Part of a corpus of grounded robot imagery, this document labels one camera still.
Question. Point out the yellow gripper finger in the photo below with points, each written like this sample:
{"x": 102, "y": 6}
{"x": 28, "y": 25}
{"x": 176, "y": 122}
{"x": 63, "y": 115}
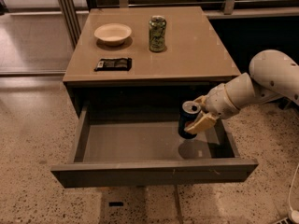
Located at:
{"x": 201, "y": 100}
{"x": 204, "y": 121}

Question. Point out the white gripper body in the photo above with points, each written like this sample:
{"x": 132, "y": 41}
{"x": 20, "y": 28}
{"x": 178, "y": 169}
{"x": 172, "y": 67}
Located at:
{"x": 217, "y": 102}

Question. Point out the blue pepsi can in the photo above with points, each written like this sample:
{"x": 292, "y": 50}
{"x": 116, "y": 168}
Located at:
{"x": 188, "y": 112}

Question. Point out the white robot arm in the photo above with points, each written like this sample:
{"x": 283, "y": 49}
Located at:
{"x": 272, "y": 75}

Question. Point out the green soda can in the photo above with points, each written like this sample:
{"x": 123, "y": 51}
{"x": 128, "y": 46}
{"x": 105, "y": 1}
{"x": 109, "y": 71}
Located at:
{"x": 157, "y": 28}

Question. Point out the open top drawer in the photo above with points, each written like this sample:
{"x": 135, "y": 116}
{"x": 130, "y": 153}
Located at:
{"x": 132, "y": 147}

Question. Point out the brown cabinet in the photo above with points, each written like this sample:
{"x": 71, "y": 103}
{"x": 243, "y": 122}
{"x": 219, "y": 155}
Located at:
{"x": 194, "y": 53}

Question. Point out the black snack bag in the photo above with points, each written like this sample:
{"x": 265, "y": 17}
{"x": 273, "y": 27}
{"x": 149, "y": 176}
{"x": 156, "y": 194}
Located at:
{"x": 114, "y": 64}

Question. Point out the white bowl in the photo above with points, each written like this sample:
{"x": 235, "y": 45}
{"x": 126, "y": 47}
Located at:
{"x": 113, "y": 34}

